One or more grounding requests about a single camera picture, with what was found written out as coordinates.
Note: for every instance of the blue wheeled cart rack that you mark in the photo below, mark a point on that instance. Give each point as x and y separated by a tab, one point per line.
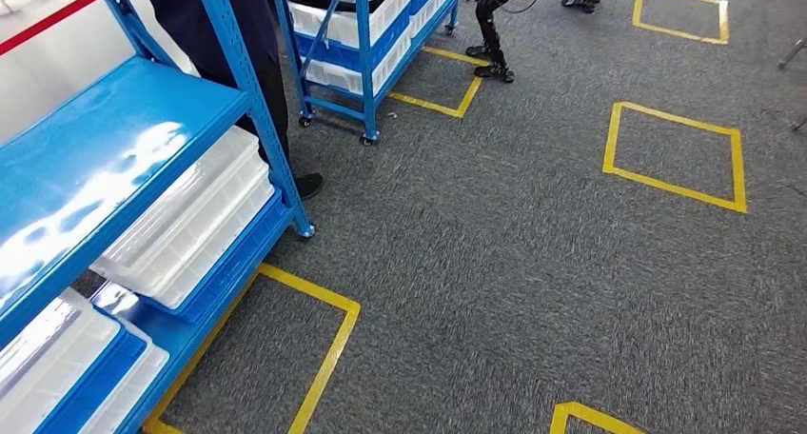
367	113

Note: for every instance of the person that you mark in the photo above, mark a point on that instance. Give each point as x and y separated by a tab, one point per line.
208	27

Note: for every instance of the white plastic tray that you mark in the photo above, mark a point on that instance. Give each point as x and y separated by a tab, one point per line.
208	226
208	249
170	204
132	387
44	349

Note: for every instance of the white plastic bin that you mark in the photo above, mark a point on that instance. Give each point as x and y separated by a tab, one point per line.
353	27
343	78
429	18

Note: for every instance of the white car with red stripe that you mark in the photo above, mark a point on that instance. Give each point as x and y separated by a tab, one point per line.
38	84

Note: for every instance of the grey metal stand leg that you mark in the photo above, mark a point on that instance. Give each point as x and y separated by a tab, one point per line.
794	51

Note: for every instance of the blue metal shelf rack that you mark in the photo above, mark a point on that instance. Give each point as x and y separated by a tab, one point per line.
94	141

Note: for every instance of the blue plastic bin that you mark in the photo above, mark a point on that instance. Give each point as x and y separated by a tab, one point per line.
340	56

